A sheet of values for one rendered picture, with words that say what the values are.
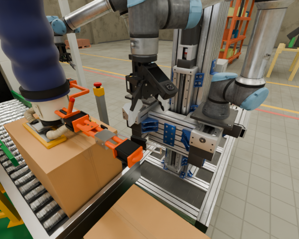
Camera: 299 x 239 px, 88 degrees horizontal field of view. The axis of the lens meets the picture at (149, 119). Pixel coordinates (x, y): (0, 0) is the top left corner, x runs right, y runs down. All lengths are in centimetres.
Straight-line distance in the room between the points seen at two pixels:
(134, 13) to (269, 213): 191
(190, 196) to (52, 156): 113
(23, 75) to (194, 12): 74
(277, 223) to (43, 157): 189
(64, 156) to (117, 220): 47
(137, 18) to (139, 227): 95
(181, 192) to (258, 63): 117
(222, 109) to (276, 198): 141
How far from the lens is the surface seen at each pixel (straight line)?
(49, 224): 117
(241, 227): 180
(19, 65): 91
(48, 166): 85
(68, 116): 85
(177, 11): 46
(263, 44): 75
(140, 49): 42
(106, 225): 106
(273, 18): 74
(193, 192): 157
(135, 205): 109
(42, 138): 100
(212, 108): 91
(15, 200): 130
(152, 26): 42
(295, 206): 220
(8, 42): 90
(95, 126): 74
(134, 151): 56
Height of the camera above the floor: 149
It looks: 32 degrees down
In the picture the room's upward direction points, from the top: straight up
